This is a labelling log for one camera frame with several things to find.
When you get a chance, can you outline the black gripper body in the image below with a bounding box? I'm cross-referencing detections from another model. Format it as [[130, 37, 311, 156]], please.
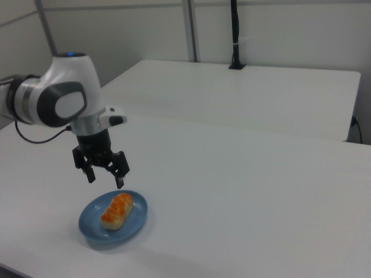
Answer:
[[75, 129, 115, 169]]

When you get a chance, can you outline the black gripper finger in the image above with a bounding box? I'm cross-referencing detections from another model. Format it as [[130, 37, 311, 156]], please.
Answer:
[[71, 146, 97, 184], [107, 151, 130, 190]]

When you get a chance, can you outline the bread with orange topping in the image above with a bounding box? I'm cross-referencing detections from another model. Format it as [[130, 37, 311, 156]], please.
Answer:
[[100, 192, 134, 231]]

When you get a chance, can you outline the blue oval plate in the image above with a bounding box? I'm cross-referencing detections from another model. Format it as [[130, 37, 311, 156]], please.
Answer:
[[78, 189, 149, 242]]

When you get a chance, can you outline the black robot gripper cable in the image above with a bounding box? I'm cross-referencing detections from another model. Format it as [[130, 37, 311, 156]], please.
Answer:
[[14, 119, 72, 145]]

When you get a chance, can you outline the grey metal partition post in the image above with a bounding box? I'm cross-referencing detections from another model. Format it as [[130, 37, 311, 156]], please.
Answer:
[[34, 0, 58, 56], [182, 0, 201, 63]]

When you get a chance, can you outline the black camera stand pole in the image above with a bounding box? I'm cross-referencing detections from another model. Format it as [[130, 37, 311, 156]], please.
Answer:
[[228, 0, 246, 71]]

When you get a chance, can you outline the black wall power cable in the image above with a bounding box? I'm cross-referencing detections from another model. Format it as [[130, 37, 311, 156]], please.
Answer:
[[350, 115, 363, 144]]

